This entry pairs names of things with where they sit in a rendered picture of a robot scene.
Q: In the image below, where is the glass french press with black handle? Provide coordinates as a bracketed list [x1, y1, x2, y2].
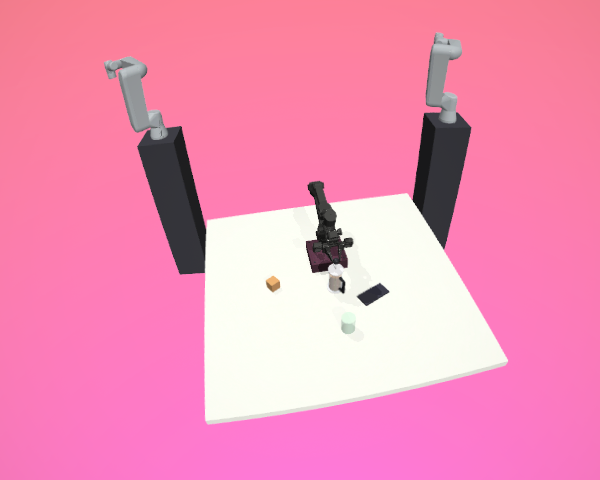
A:
[327, 258, 346, 294]

